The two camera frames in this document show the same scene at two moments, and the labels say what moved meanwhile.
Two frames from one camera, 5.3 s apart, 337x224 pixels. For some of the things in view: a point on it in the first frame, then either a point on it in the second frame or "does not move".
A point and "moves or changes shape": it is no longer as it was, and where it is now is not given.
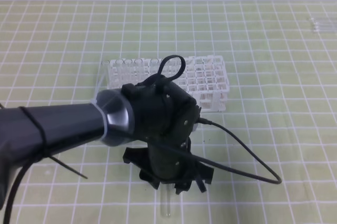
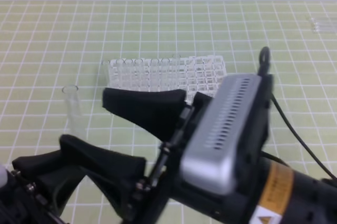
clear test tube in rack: (128, 71) does not move
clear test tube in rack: (154, 65) does not move
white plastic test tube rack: (205, 78) does not move
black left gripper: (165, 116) to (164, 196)
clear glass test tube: (166, 188) moves or changes shape
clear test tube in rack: (138, 71) does not move
